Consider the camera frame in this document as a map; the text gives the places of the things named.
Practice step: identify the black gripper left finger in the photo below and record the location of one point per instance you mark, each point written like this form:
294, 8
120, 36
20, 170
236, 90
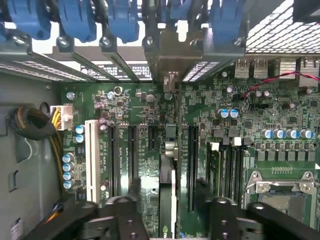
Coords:
75, 225

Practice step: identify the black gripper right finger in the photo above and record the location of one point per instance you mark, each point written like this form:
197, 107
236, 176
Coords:
275, 225

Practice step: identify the CPU socket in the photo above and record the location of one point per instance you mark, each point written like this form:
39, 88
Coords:
282, 205

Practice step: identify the black RAM slot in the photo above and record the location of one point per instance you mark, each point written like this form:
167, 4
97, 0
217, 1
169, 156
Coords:
227, 172
237, 172

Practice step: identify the white expansion slot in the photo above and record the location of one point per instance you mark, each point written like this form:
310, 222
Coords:
92, 162

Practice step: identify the long black expansion slot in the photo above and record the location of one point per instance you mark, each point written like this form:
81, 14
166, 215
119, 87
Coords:
193, 170
113, 160
133, 155

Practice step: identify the white power connector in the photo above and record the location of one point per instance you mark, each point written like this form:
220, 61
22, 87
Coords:
62, 116

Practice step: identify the short black expansion slot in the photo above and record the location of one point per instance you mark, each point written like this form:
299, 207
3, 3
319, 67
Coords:
153, 137

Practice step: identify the green motherboard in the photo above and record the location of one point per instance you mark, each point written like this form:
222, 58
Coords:
140, 105

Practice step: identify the open black PC case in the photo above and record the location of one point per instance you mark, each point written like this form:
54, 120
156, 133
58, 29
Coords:
275, 30

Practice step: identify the blue slot latch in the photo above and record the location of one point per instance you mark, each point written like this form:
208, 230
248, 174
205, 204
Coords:
27, 17
226, 22
178, 10
77, 20
123, 20

